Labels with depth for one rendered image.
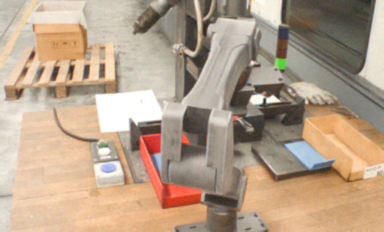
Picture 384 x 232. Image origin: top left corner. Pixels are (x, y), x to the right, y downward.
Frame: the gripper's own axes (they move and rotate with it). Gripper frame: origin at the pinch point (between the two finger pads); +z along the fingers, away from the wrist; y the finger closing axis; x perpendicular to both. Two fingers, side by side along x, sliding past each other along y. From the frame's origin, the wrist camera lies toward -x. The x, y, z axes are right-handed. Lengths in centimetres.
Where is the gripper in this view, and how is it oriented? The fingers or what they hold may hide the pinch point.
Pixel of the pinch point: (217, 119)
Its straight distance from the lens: 93.6
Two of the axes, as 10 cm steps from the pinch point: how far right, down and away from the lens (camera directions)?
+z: -2.2, 5.6, 8.0
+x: -9.4, 1.0, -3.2
